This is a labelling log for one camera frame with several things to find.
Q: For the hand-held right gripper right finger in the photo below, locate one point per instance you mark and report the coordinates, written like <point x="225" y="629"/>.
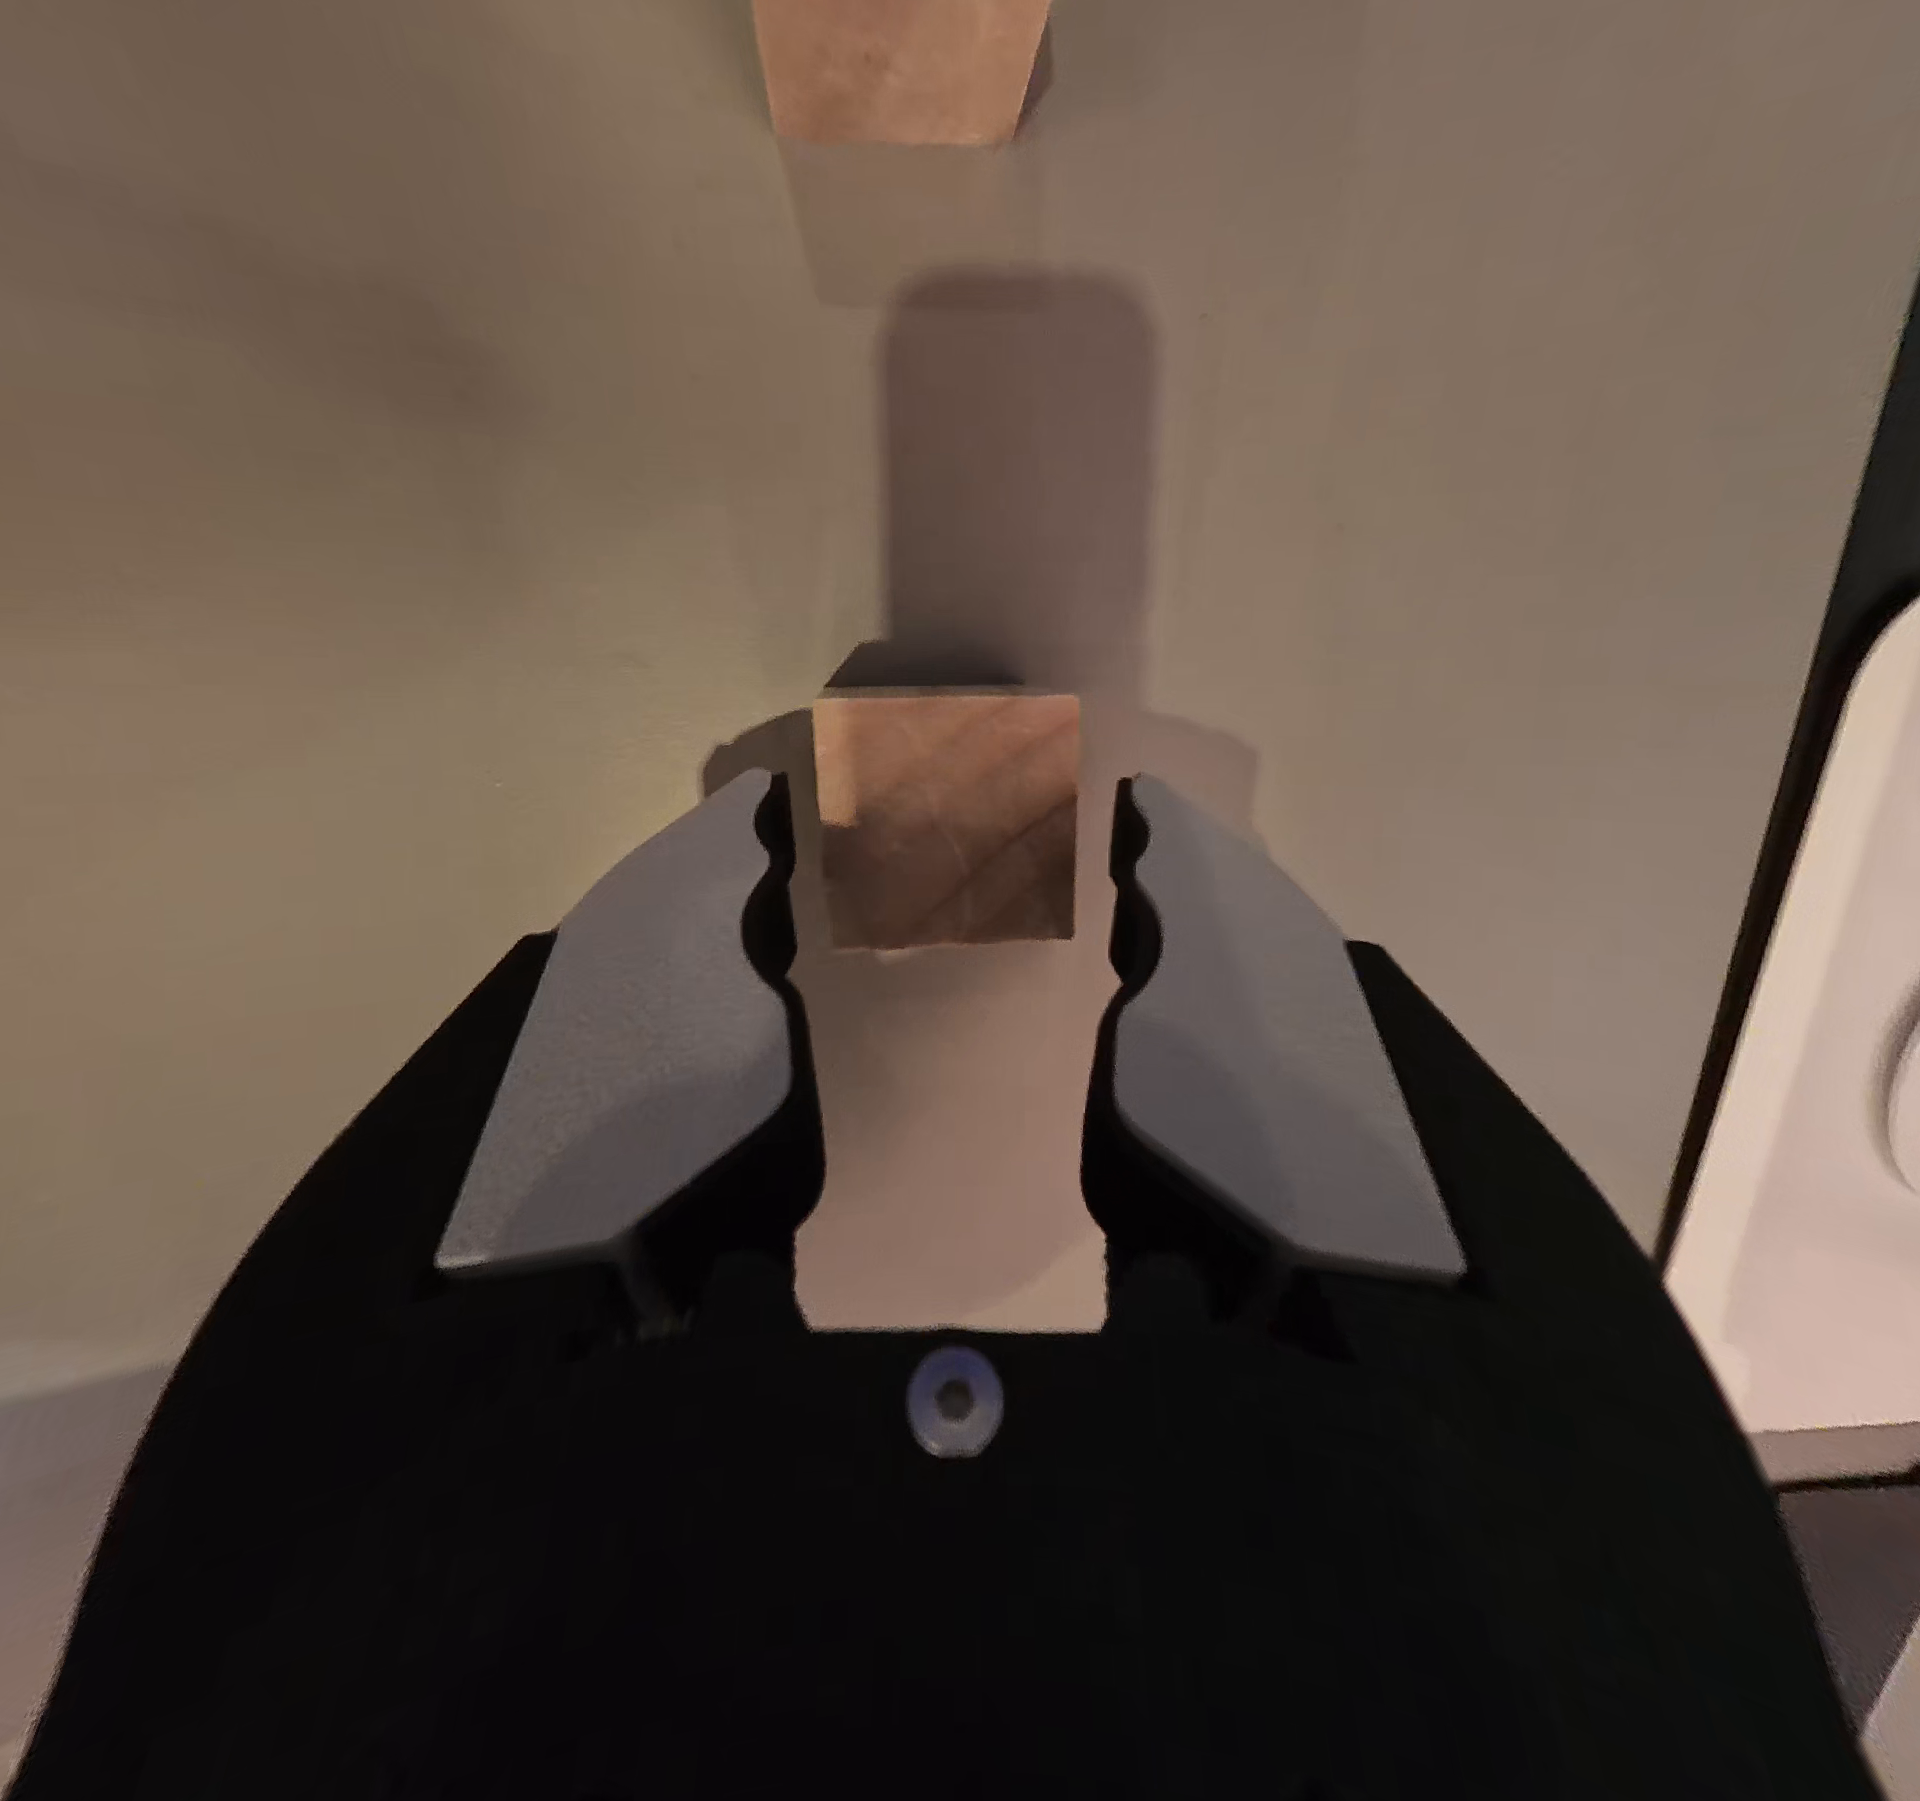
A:
<point x="1275" y="1081"/>

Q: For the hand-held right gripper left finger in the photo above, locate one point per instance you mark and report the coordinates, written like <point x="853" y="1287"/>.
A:
<point x="644" y="1081"/>

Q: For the wooden cube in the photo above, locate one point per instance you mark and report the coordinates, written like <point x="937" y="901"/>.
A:
<point x="901" y="17"/>
<point x="945" y="811"/>

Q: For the white display stand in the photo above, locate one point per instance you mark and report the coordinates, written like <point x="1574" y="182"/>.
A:
<point x="1830" y="1081"/>

